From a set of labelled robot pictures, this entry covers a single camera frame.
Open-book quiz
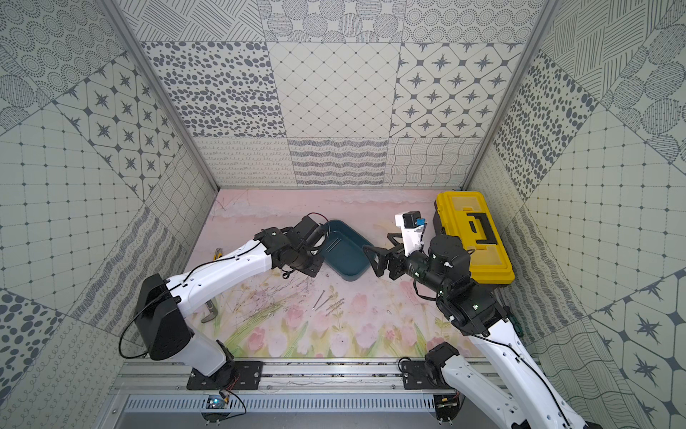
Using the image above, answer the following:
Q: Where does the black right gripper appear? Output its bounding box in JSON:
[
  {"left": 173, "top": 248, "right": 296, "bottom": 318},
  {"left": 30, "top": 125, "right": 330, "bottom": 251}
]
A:
[{"left": 363, "top": 233, "right": 449, "bottom": 299}]

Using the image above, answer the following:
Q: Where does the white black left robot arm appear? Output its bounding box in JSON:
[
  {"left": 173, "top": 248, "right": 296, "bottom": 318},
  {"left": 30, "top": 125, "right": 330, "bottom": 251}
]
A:
[{"left": 118, "top": 213, "right": 330, "bottom": 387}]

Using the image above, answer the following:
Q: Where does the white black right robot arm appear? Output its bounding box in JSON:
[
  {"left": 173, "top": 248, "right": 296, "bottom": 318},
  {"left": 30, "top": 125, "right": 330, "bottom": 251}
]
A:
[{"left": 364, "top": 234, "right": 595, "bottom": 428}]

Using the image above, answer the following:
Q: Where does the teal plastic storage box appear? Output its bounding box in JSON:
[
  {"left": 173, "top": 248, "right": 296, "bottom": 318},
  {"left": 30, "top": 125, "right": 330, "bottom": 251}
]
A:
[{"left": 322, "top": 220, "right": 372, "bottom": 282}]

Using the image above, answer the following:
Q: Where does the steel nail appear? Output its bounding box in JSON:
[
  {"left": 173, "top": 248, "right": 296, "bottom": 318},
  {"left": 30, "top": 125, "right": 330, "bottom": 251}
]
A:
[
  {"left": 313, "top": 291, "right": 325, "bottom": 310},
  {"left": 316, "top": 296, "right": 333, "bottom": 310},
  {"left": 326, "top": 299, "right": 345, "bottom": 316}
]

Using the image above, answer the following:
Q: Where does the yellow black toolbox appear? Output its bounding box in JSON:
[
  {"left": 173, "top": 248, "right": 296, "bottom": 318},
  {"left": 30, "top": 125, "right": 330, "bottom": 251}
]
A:
[{"left": 434, "top": 191, "right": 516, "bottom": 286}]

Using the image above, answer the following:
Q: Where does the small green circuit board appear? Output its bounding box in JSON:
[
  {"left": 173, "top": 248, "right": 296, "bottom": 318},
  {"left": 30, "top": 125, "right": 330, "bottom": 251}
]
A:
[{"left": 207, "top": 396, "right": 226, "bottom": 409}]

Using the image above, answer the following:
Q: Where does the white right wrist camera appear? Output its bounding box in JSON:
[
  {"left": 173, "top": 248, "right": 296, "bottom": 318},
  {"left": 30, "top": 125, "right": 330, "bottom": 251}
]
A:
[{"left": 395, "top": 211, "right": 426, "bottom": 257}]

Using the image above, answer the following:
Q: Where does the grey metal angle bracket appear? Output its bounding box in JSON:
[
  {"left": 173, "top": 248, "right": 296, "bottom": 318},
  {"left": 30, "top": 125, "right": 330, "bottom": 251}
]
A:
[{"left": 201, "top": 300, "right": 219, "bottom": 324}]

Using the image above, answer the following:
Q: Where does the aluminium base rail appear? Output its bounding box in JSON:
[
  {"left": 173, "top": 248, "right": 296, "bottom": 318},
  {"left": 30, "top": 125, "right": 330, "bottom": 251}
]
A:
[{"left": 109, "top": 357, "right": 510, "bottom": 395}]

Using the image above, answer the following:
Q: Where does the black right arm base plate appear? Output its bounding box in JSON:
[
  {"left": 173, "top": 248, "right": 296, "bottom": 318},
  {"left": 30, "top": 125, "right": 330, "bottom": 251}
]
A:
[{"left": 398, "top": 357, "right": 447, "bottom": 391}]

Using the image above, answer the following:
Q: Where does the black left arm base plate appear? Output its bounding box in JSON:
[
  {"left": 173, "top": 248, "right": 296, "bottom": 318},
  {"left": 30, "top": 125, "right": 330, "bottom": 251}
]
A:
[{"left": 186, "top": 360, "right": 264, "bottom": 391}]

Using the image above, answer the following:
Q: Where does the white slotted cable duct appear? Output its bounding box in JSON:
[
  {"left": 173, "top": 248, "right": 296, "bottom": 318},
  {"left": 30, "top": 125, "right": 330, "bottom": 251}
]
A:
[{"left": 124, "top": 393, "right": 434, "bottom": 413}]

